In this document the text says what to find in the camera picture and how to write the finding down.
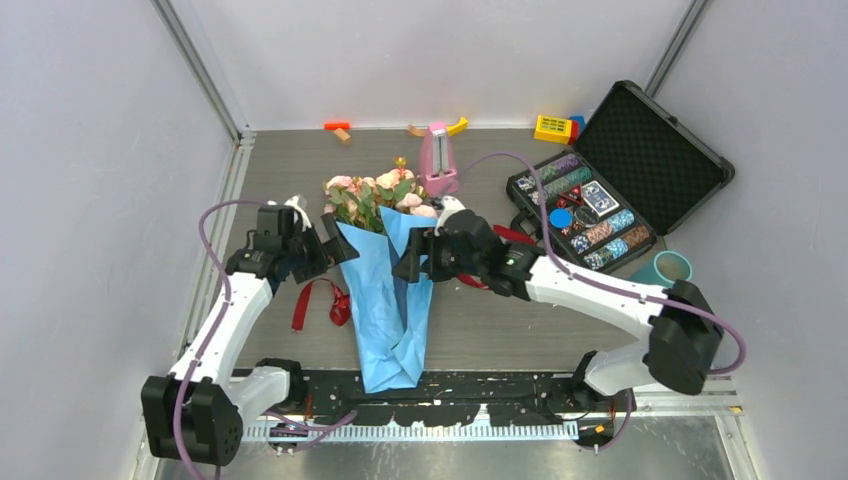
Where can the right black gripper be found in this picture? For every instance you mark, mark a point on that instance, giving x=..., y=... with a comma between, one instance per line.
x=423, y=241

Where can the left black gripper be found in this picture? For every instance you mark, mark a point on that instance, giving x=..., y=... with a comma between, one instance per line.
x=330, y=253

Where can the pink flower bouquet blue wrap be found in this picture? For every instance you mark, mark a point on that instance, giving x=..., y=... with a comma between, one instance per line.
x=377, y=216

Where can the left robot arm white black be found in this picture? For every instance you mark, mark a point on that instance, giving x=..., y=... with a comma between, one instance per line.
x=195, y=413

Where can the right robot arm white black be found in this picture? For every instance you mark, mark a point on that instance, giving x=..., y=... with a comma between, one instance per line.
x=674, y=344

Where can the teal cylindrical vase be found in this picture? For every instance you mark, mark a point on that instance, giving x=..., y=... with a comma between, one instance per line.
x=664, y=269

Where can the pink metronome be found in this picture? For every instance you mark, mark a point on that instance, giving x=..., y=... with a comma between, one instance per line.
x=437, y=169

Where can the wooden curved block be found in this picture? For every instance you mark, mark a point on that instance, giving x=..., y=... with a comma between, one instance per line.
x=416, y=131

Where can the small wooden block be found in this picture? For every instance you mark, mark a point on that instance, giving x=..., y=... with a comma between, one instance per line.
x=343, y=136

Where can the yellow curved block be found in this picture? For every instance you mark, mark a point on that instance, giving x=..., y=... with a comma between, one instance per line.
x=458, y=127

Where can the orange red block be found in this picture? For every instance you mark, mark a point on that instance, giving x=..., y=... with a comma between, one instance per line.
x=340, y=125

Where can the blue round chip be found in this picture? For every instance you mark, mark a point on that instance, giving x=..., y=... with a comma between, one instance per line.
x=560, y=218

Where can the yellow toy block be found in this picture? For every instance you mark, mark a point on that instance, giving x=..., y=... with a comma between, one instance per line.
x=555, y=130

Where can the playing card deck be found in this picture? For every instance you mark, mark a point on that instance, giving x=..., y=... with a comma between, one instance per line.
x=598, y=198

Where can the blue toy block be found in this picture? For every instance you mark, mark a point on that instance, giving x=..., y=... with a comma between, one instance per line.
x=580, y=123

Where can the black poker chip case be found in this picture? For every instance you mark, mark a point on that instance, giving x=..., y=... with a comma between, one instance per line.
x=656, y=168

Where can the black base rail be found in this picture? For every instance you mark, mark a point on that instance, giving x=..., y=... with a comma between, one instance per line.
x=447, y=398

